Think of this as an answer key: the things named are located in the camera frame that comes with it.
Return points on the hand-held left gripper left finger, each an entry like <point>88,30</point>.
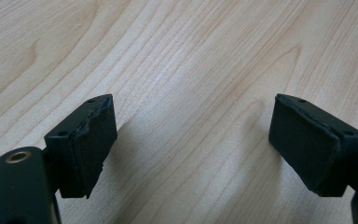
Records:
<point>87,146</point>

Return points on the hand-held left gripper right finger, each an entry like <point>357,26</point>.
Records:
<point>310,146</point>

